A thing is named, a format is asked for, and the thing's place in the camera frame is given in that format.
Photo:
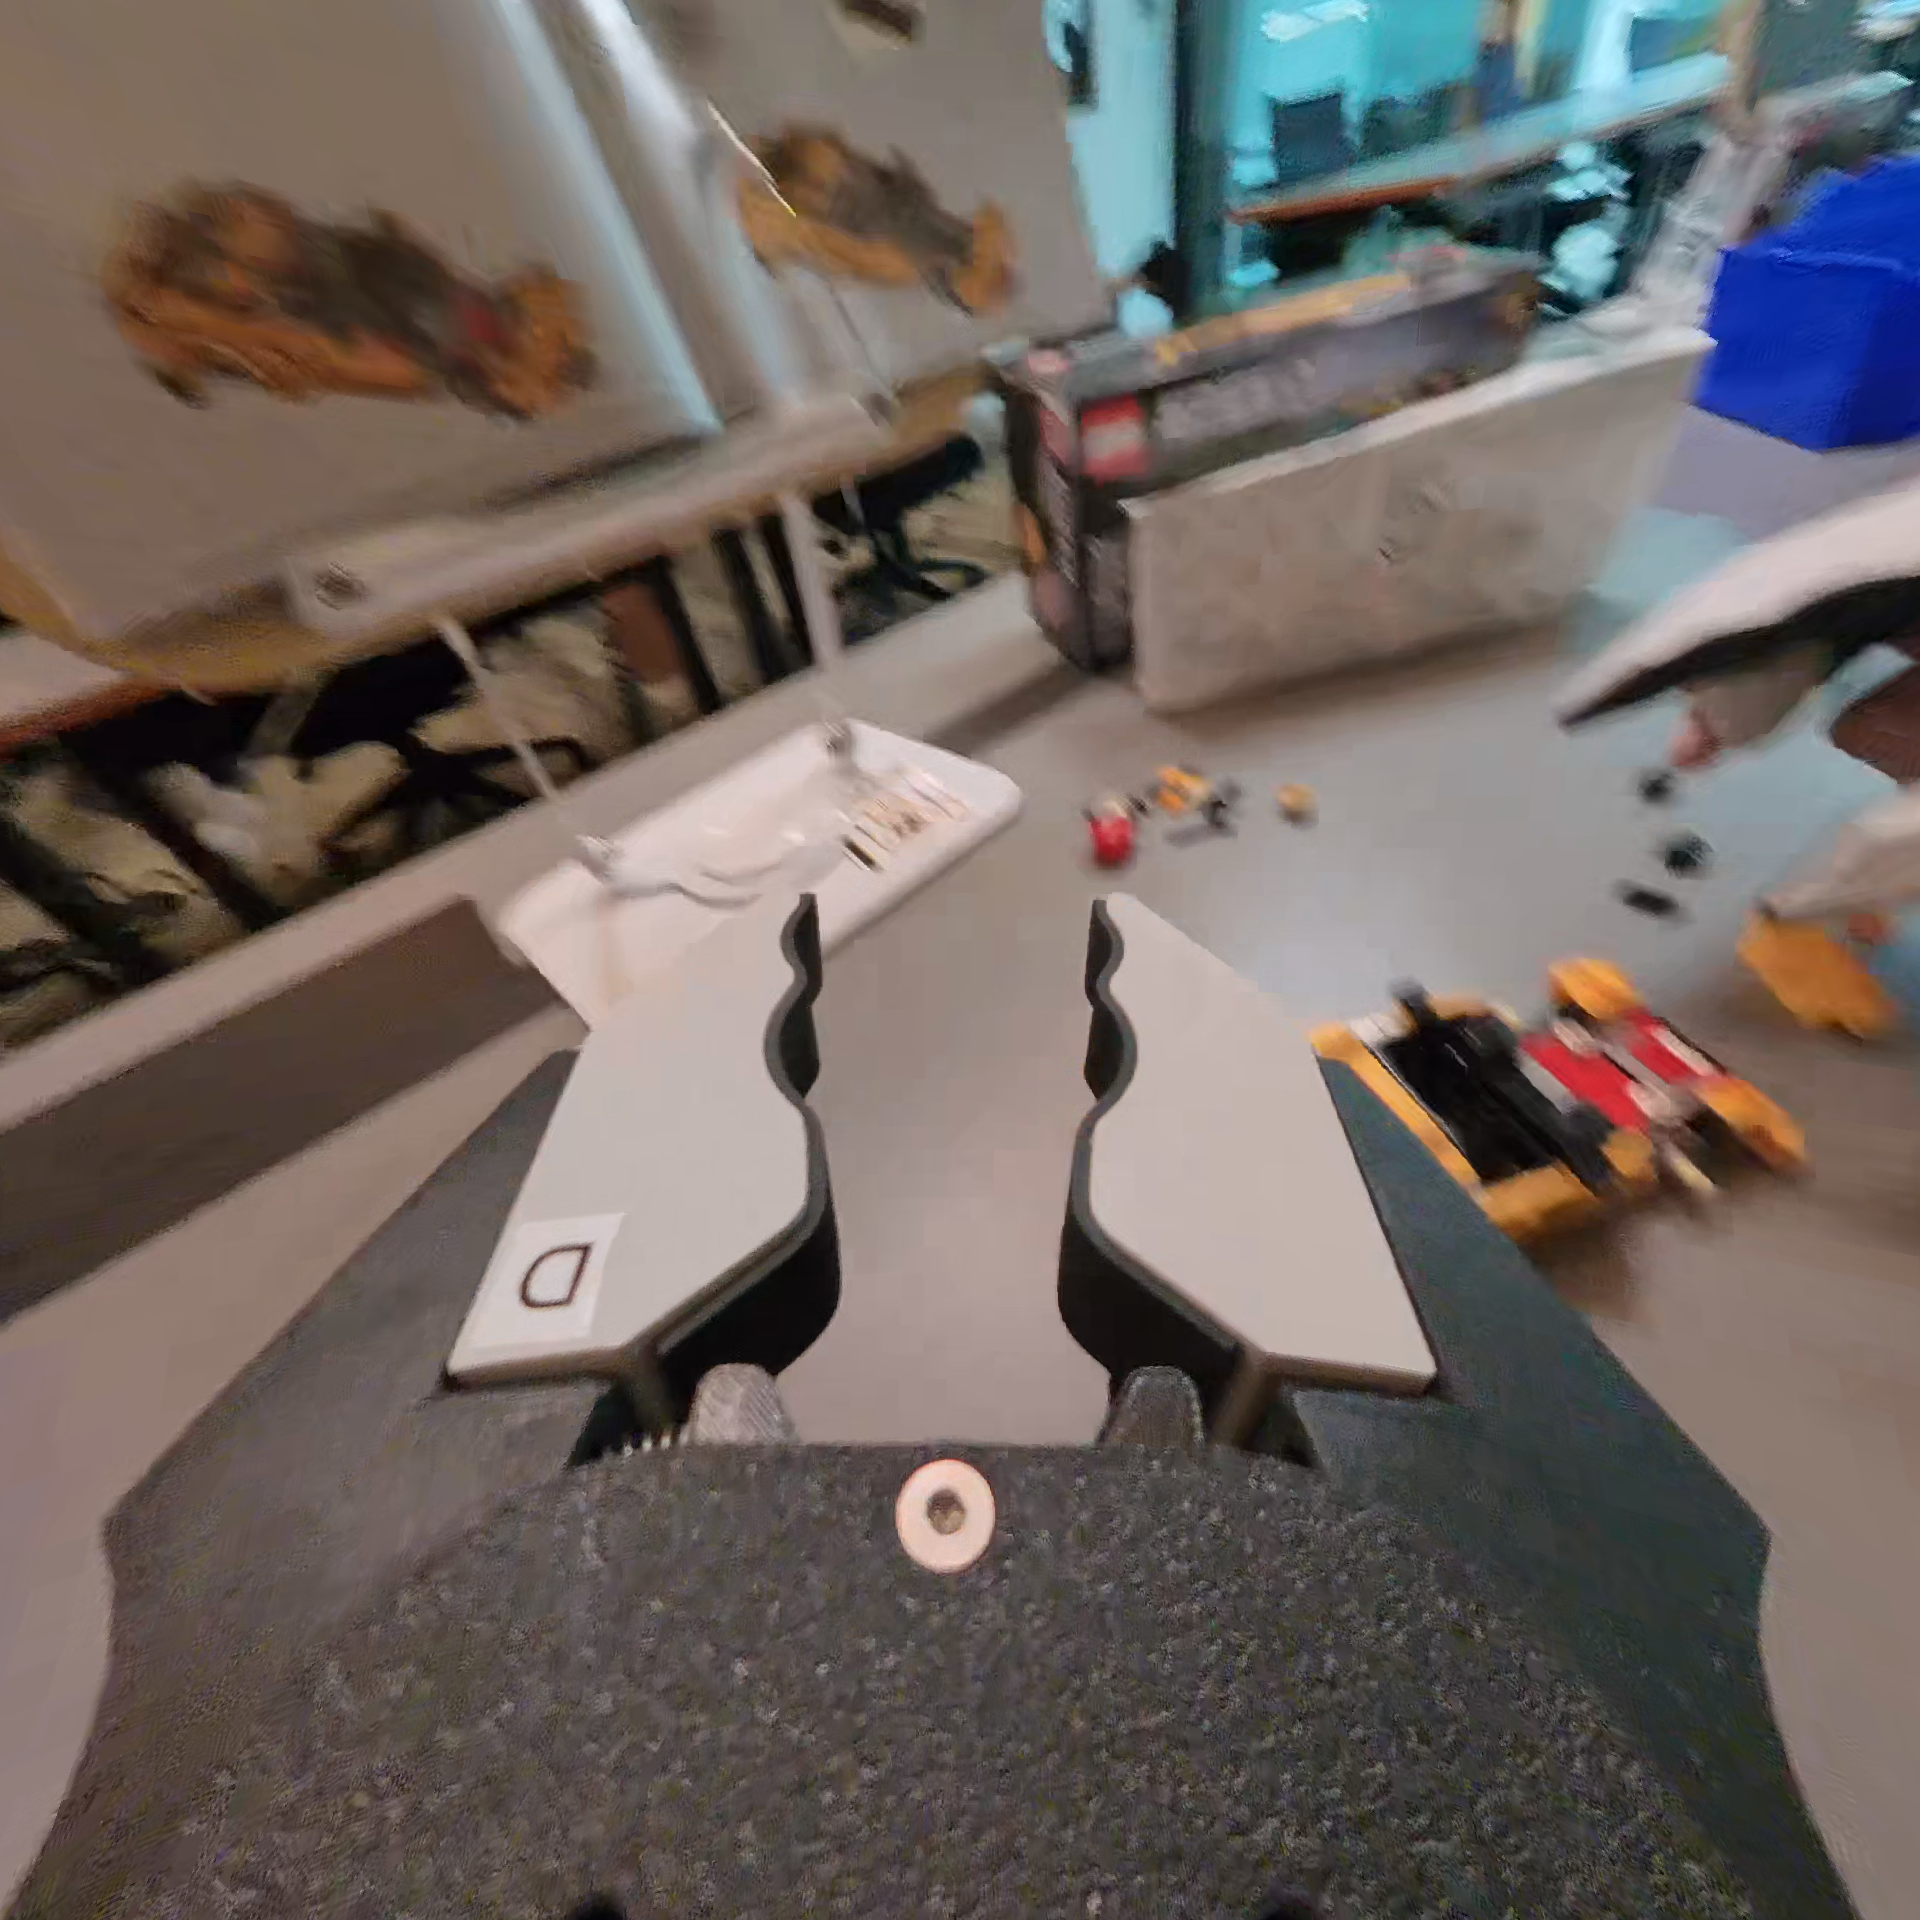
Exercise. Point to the person's right hand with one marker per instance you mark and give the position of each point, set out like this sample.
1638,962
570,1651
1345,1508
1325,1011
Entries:
1882,721

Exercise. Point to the open instruction booklet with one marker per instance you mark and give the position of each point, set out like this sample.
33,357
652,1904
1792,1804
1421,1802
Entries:
376,149

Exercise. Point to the pile of small toy bricks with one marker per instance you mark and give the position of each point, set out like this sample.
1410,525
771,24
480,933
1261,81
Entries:
1193,802

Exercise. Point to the yellow toy wedge piece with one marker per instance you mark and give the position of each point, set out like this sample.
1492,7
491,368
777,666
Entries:
1814,975

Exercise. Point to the black toy car box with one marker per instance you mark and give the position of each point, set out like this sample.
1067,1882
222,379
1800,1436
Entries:
1276,388

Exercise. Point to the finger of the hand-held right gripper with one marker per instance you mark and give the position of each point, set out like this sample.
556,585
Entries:
1867,861
1769,600

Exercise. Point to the light wooden panel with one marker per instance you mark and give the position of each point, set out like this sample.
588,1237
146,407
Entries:
89,668

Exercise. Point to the blue plastic bin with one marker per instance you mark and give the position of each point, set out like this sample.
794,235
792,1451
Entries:
1828,315

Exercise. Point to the wooden desk with black legs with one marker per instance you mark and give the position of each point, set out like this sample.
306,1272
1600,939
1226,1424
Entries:
1484,149

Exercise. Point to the red toy minifigure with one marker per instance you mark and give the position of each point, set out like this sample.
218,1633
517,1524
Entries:
1109,836

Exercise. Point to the black office chair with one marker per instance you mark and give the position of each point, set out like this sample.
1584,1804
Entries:
914,509

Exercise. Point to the clear sticker sheet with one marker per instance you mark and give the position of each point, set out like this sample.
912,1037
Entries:
901,819

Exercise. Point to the black toy plate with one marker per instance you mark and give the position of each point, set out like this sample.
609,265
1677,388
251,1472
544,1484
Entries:
1646,900

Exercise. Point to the small black toy brick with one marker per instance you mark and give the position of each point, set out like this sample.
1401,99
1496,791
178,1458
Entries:
1688,855
1656,785

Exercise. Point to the tan round toy piece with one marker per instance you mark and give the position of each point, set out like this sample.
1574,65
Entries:
1299,804

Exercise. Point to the yellow toy brick car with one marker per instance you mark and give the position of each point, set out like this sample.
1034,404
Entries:
1558,1095

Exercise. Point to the white printed paper bag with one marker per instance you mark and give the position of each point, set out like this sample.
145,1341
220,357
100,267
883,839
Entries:
1425,523

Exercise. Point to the white book stand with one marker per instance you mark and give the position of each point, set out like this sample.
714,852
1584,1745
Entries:
721,839

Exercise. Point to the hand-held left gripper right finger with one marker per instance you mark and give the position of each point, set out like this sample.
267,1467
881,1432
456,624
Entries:
1244,1201

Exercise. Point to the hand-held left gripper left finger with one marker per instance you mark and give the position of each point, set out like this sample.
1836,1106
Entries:
660,1184

